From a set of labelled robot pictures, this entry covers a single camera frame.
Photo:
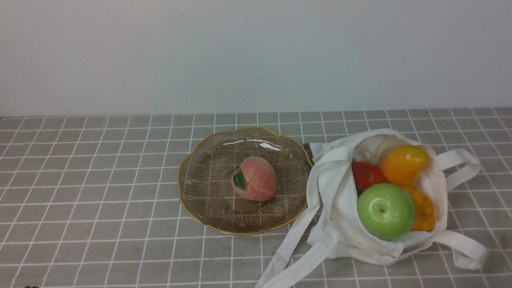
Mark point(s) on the green apple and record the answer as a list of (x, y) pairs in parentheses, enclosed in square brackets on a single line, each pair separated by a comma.
[(386, 211)]

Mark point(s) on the white cloth bag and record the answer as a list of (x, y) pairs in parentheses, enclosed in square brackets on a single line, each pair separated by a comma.
[(330, 226)]

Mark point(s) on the upper orange fruit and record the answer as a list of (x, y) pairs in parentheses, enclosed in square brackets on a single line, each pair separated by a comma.
[(403, 165)]

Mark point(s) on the orange fruit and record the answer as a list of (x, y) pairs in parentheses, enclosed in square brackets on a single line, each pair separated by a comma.
[(424, 210), (403, 165)]

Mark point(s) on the lower orange fruit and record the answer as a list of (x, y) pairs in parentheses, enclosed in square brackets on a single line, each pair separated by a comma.
[(424, 210)]

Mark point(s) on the pink peach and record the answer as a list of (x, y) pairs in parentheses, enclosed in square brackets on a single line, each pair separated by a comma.
[(255, 180)]

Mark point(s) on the red apple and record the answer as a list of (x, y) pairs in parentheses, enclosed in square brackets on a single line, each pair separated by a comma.
[(366, 175)]

